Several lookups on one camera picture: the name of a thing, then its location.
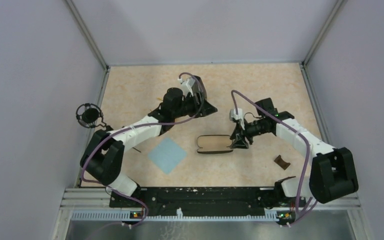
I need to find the black metronome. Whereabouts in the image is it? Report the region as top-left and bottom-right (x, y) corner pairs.
(192, 75), (208, 101)

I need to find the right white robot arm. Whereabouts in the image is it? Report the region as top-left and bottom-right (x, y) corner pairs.
(229, 98), (359, 206)

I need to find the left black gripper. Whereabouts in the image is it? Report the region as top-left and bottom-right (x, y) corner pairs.
(172, 90), (218, 119)

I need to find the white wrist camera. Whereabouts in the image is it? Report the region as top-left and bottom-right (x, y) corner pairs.
(178, 77), (196, 97)
(229, 108), (245, 130)

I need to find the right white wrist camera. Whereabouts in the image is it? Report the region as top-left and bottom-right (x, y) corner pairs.
(229, 108), (245, 130)

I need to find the black glasses case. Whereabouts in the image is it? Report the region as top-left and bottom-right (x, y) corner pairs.
(196, 134), (233, 155)

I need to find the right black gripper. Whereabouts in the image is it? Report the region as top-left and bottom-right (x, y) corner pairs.
(229, 117), (270, 149)

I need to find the blue cleaning cloth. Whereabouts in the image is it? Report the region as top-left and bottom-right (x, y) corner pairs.
(147, 138), (187, 175)

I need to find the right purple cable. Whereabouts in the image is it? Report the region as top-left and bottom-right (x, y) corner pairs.
(230, 90), (319, 228)

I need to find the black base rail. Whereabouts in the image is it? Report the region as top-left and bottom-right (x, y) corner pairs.
(109, 186), (295, 217)

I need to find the black microphone on tripod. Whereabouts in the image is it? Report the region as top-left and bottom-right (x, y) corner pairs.
(75, 103), (114, 132)

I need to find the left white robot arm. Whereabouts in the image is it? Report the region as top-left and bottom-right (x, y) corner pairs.
(80, 87), (218, 207)

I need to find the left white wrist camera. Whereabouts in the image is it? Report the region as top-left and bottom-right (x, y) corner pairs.
(178, 77), (196, 97)

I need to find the small brown holder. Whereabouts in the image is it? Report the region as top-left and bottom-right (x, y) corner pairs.
(273, 155), (291, 170)

